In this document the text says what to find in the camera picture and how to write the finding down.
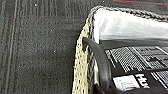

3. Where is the black box with grey print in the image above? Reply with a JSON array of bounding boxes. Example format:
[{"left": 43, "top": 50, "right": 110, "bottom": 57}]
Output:
[{"left": 98, "top": 39, "right": 168, "bottom": 94}]

